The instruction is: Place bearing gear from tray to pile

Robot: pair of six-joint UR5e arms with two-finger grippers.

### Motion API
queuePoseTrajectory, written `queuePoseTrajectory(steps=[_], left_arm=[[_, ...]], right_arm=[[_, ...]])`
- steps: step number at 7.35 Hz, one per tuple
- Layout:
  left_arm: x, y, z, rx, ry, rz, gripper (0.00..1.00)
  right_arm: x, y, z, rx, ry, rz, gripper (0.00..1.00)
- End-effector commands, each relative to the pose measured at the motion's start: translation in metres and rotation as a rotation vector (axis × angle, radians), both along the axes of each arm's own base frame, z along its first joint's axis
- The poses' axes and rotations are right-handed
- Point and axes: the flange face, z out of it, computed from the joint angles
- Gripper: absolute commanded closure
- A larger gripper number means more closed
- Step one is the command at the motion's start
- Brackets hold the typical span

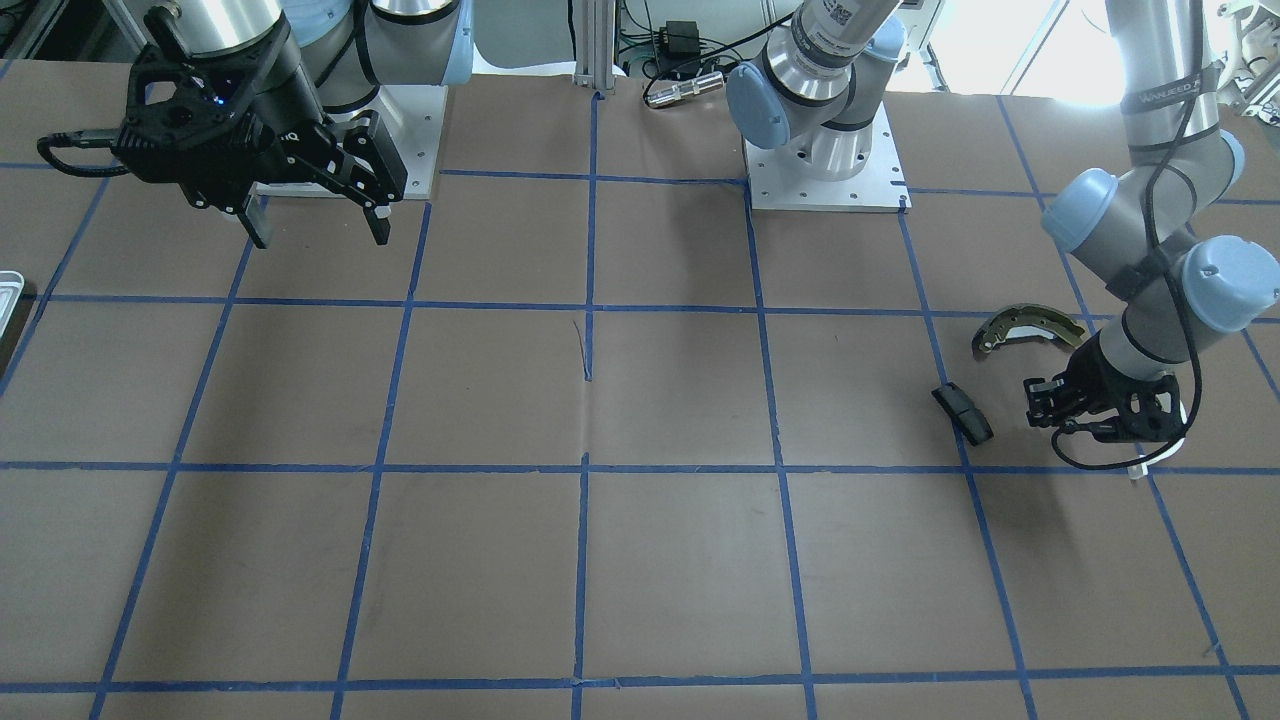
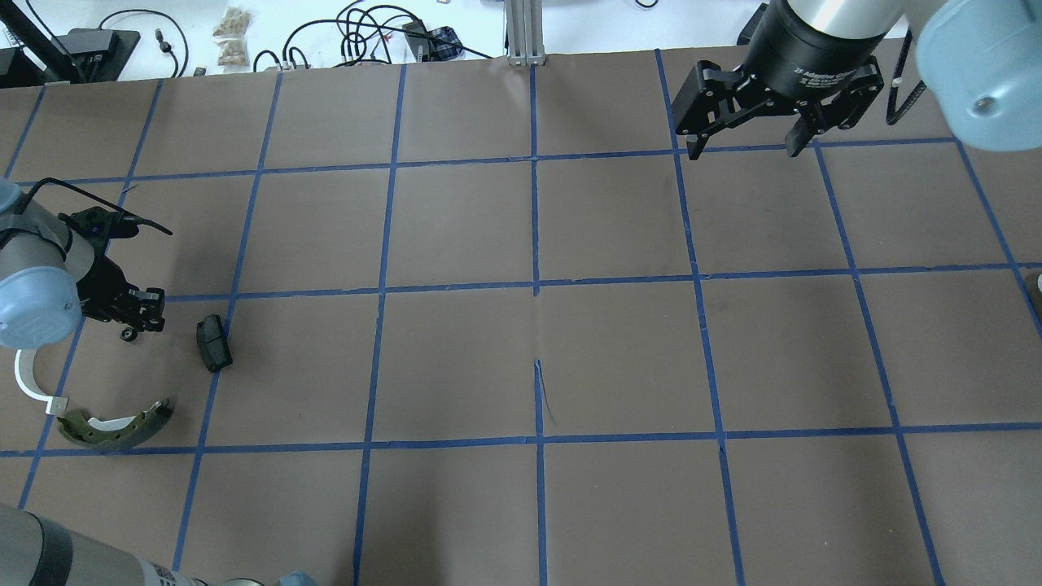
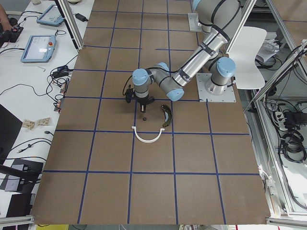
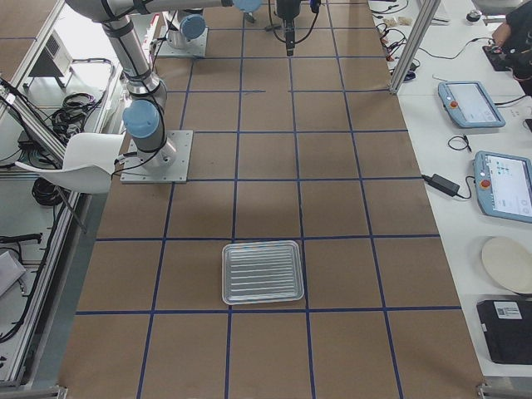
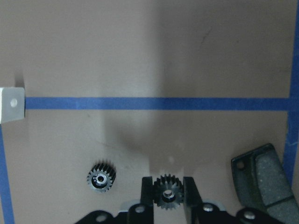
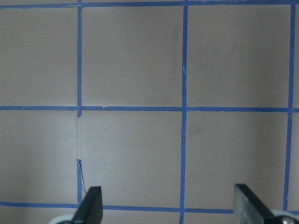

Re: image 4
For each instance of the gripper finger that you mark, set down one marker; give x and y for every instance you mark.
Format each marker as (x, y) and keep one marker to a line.
(289, 36)

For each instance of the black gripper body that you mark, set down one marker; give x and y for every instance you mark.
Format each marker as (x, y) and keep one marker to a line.
(286, 9)

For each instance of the silver ribbed metal tray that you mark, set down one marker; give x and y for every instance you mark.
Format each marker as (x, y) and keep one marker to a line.
(261, 272)

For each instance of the far teach pendant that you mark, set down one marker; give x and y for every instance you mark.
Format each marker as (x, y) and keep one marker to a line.
(469, 105)

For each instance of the teach pendant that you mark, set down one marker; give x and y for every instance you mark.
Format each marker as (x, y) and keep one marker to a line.
(503, 185)
(469, 105)

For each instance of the black power adapter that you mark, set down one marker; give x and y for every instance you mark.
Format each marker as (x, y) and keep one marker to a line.
(442, 184)

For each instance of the white plastic chair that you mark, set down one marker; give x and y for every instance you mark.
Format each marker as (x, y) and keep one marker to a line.
(88, 163)

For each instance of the near teach pendant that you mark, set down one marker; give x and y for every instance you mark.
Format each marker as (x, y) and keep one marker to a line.
(503, 185)

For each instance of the beige round plate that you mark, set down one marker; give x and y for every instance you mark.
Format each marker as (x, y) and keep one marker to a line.
(508, 263)

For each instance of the black flat box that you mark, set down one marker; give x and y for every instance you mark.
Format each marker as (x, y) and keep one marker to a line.
(506, 325)

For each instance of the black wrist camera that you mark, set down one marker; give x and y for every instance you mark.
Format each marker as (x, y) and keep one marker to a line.
(315, 6)

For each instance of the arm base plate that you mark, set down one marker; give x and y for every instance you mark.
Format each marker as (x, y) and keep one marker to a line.
(170, 164)
(195, 48)

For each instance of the aluminium frame post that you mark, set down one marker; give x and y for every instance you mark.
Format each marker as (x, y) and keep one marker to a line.
(418, 31)

